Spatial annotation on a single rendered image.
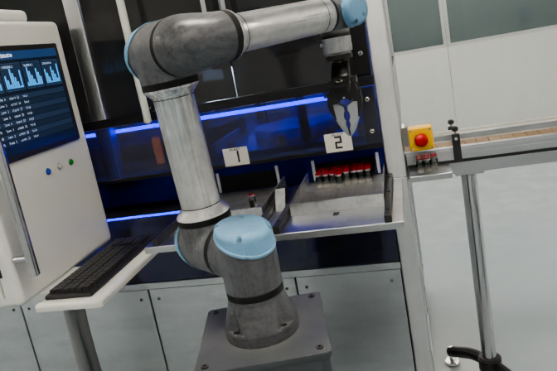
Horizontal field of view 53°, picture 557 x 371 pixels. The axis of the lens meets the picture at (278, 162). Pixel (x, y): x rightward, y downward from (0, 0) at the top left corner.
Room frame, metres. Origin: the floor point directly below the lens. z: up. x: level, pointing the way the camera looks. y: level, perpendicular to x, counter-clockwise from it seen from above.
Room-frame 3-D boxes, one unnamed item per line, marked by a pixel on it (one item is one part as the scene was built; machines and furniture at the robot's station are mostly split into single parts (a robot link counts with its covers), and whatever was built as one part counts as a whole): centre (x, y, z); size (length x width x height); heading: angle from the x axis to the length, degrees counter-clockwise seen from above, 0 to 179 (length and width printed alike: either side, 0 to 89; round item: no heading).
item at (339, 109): (1.45, -0.19, 1.13); 0.06 x 0.03 x 0.09; 166
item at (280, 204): (1.52, 0.03, 0.91); 0.14 x 0.03 x 0.06; 167
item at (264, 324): (1.05, 0.09, 0.84); 0.15 x 0.15 x 0.10
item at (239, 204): (1.70, 0.16, 0.90); 0.34 x 0.26 x 0.04; 166
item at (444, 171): (1.71, -0.47, 0.87); 0.14 x 0.13 x 0.02; 166
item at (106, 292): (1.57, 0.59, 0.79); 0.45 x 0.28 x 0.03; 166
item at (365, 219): (1.59, 0.01, 0.87); 0.70 x 0.48 x 0.02; 76
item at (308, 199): (1.62, -0.17, 0.90); 0.34 x 0.26 x 0.04; 167
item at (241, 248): (1.05, 0.10, 0.96); 0.13 x 0.12 x 0.14; 38
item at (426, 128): (1.67, -0.45, 0.99); 0.08 x 0.07 x 0.07; 166
